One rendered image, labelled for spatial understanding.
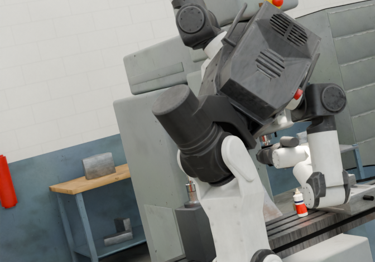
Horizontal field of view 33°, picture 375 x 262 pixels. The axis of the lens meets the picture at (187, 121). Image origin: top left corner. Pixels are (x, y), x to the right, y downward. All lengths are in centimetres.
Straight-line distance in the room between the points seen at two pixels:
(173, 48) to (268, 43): 94
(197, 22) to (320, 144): 51
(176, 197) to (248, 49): 110
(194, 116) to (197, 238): 73
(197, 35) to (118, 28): 496
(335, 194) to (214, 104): 54
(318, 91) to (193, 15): 43
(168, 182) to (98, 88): 398
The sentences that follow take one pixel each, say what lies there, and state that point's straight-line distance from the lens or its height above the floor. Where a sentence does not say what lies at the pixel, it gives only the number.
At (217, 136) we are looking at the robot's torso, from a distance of 160.
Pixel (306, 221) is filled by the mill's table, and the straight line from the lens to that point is 244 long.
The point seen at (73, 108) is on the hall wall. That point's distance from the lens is 648.
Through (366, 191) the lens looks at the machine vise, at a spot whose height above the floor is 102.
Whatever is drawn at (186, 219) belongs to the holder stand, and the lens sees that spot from 219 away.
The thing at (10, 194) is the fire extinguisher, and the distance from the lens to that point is 615.
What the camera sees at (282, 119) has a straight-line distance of 228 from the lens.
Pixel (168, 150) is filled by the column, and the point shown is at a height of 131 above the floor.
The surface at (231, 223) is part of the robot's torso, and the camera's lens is 168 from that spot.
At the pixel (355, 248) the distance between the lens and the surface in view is 234.
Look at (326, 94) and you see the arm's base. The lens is 188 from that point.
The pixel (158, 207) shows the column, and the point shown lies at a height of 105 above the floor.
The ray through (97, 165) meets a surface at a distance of 597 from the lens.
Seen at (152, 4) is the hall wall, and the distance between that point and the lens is 698.
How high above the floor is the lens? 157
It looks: 4 degrees down
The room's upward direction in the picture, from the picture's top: 14 degrees counter-clockwise
